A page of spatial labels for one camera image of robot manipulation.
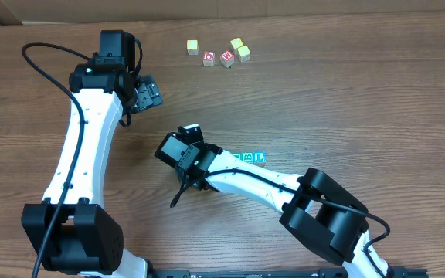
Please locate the yellow wooden block right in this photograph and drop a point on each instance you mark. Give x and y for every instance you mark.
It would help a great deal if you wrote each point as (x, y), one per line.
(243, 53)

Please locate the yellow wooden block far left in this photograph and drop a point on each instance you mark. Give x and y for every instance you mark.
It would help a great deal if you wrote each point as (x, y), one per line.
(192, 47)

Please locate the yellow wooden block top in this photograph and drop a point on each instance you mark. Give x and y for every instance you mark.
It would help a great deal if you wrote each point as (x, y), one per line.
(236, 43)

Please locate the green letter wooden block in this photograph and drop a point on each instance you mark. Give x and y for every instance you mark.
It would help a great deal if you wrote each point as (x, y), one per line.
(238, 155)

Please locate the red M wooden block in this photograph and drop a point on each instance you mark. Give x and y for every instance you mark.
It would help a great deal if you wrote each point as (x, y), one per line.
(227, 58)

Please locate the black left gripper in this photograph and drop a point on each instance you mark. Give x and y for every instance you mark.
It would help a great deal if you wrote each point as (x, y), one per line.
(150, 93)

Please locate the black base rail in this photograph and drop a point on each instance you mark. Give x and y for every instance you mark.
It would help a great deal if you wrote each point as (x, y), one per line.
(334, 272)

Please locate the green B wooden block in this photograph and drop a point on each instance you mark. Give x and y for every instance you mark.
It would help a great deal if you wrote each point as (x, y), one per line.
(248, 157)

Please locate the blue L wooden block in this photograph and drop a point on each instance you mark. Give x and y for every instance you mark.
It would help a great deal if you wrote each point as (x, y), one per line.
(259, 158)

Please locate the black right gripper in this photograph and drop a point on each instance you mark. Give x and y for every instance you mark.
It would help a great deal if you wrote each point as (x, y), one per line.
(188, 170)

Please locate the red O wooden block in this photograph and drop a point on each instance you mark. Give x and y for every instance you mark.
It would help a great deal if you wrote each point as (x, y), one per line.
(208, 59)

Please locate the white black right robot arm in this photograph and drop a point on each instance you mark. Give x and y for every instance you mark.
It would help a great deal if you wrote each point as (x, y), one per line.
(317, 211)

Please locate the yellow wooden block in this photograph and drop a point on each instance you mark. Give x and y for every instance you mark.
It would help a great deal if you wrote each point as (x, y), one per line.
(236, 43)
(243, 53)
(192, 47)

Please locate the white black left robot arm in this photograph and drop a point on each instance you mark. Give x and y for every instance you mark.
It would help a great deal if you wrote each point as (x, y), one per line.
(69, 229)

